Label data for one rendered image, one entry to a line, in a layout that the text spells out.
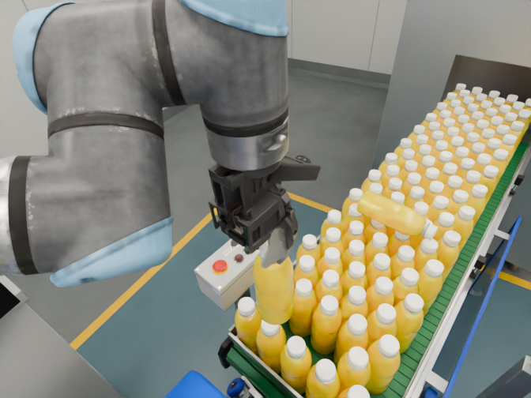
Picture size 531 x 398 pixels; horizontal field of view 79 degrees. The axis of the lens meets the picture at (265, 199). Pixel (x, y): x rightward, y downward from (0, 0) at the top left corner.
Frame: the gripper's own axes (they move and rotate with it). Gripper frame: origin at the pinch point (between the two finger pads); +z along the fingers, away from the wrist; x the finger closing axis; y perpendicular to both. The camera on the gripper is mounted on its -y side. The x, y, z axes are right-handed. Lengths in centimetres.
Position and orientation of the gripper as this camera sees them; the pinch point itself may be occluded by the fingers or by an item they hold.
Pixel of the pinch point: (271, 247)
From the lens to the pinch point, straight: 52.3
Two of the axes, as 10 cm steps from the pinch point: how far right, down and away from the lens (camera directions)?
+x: 7.5, 4.1, -5.1
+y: -6.5, 5.5, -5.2
